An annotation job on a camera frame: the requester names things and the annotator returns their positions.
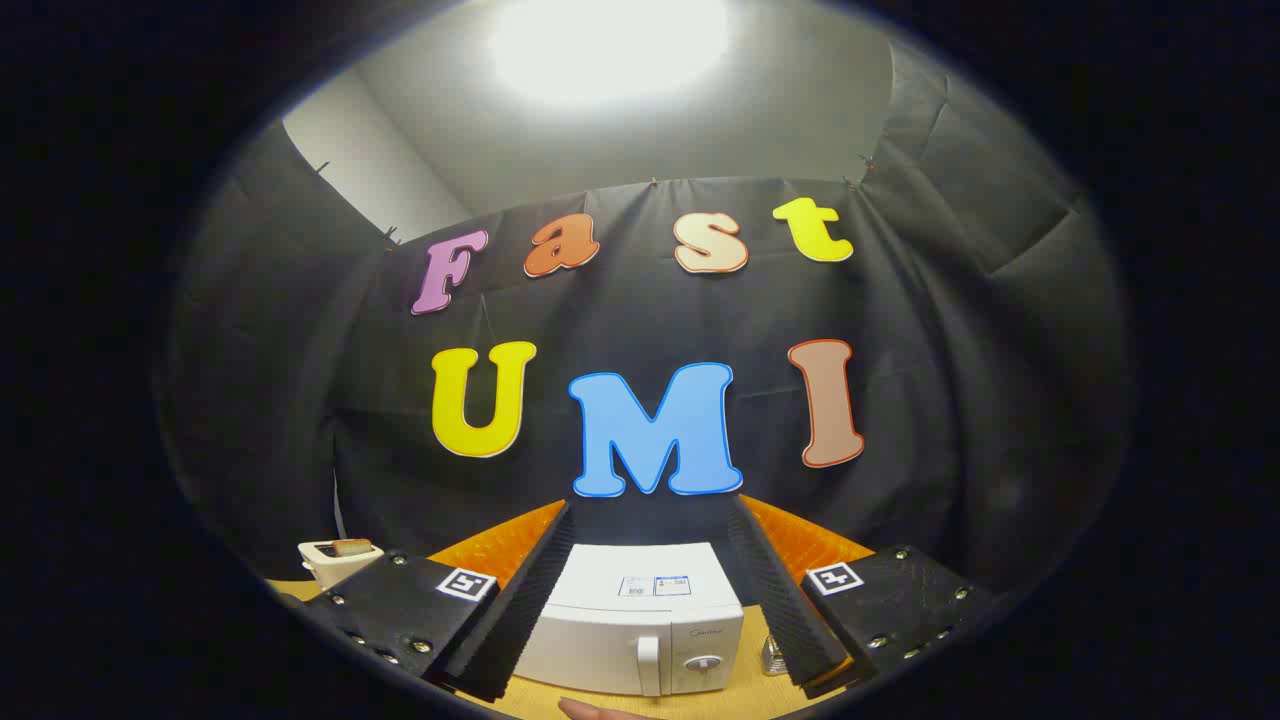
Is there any cream toaster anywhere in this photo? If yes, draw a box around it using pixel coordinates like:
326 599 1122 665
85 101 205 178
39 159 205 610
298 538 386 591

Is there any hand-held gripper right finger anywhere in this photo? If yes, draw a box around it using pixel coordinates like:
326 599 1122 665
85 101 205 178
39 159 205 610
725 493 993 701

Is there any ceiling light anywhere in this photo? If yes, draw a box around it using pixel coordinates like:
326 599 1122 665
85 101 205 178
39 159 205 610
488 0 731 106

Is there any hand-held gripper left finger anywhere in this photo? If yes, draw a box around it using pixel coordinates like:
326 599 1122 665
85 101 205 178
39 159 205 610
300 500 578 703

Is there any white microwave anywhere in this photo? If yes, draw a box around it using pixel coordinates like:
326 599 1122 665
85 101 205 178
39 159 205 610
512 542 746 698

